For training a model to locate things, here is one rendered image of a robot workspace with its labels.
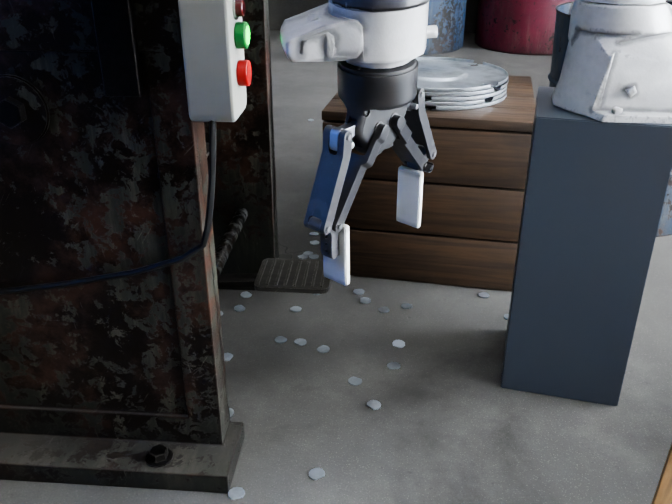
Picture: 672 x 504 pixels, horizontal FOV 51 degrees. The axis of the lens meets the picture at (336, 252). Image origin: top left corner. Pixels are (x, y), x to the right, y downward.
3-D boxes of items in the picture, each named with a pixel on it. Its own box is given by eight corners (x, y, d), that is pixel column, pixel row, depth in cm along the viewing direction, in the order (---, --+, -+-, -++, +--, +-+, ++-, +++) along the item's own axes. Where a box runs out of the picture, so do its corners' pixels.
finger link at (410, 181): (397, 167, 78) (401, 164, 78) (395, 221, 82) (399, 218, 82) (420, 174, 76) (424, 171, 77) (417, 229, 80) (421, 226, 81)
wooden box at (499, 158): (513, 216, 175) (530, 76, 159) (516, 291, 142) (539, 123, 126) (354, 204, 182) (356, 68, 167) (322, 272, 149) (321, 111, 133)
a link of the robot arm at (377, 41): (448, -8, 62) (444, 53, 65) (335, -26, 69) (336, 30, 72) (366, 27, 54) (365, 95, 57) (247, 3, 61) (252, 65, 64)
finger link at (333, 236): (339, 211, 67) (319, 224, 65) (340, 255, 70) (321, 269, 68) (326, 206, 68) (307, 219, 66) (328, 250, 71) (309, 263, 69)
